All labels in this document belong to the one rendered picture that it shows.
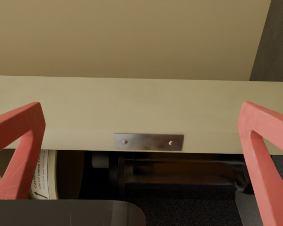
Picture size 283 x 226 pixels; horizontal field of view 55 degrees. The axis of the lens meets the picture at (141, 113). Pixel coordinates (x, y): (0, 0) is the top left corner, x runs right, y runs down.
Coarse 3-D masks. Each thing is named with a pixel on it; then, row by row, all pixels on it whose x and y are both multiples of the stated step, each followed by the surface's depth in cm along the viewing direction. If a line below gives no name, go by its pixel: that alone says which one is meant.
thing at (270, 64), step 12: (276, 0) 55; (276, 12) 55; (276, 24) 55; (264, 36) 60; (276, 36) 55; (264, 48) 60; (276, 48) 55; (264, 60) 60; (276, 60) 55; (252, 72) 66; (264, 72) 60; (276, 72) 55
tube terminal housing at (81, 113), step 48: (0, 96) 32; (48, 96) 32; (96, 96) 32; (144, 96) 33; (192, 96) 33; (240, 96) 33; (48, 144) 29; (96, 144) 29; (192, 144) 28; (240, 144) 28
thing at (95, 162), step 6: (96, 156) 43; (102, 156) 43; (108, 156) 43; (114, 156) 40; (96, 162) 43; (102, 162) 43; (108, 162) 43; (114, 162) 40; (108, 168) 41; (114, 168) 40; (114, 174) 40; (114, 180) 41
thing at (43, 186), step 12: (48, 156) 35; (60, 156) 50; (72, 156) 51; (36, 168) 36; (48, 168) 35; (60, 168) 50; (72, 168) 50; (36, 180) 36; (48, 180) 35; (60, 180) 48; (72, 180) 49; (36, 192) 37; (48, 192) 36; (60, 192) 46; (72, 192) 48
